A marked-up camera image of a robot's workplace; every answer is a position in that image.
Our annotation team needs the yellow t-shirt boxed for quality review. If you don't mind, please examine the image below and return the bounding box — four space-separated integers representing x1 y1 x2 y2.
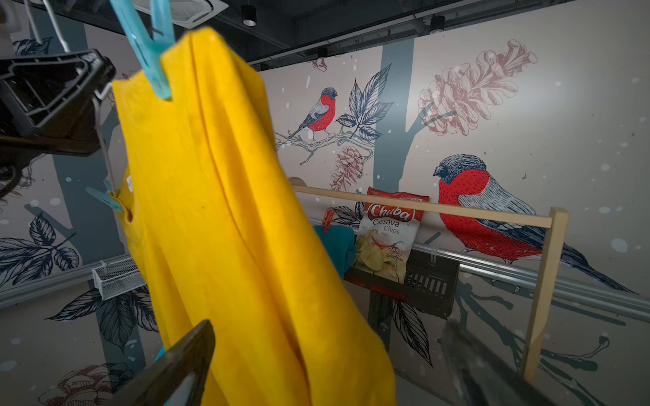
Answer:
113 29 396 405

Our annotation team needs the red clothespin on rod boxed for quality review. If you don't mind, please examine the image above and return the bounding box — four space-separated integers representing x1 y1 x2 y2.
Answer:
322 208 335 233

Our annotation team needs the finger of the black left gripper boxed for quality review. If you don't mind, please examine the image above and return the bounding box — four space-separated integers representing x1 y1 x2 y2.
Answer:
0 48 117 199

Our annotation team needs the white wire hanger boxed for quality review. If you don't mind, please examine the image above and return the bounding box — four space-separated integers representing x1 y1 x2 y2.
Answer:
42 0 115 195

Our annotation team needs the teal clothespin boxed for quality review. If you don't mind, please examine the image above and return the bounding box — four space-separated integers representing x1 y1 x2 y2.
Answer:
86 186 124 213
110 0 175 100

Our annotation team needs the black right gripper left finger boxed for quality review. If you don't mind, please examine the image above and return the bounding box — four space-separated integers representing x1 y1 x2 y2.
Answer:
107 320 215 406

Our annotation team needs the wooden clothes rack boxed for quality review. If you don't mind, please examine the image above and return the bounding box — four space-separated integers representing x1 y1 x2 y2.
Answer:
289 177 569 383

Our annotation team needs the teal t-shirt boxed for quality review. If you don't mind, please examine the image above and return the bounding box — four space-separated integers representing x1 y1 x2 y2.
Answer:
313 225 356 280

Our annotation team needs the red Chuba chips bag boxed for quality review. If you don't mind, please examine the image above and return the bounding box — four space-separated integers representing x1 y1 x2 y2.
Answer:
353 202 424 284

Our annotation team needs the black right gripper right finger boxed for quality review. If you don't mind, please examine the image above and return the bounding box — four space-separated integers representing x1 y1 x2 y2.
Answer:
441 321 554 406

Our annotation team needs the white wire wall shelf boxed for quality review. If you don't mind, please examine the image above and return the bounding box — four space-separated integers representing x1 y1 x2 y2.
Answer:
91 256 146 301

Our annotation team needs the black wall basket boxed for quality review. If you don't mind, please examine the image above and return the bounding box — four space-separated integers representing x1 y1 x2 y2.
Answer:
344 247 461 320

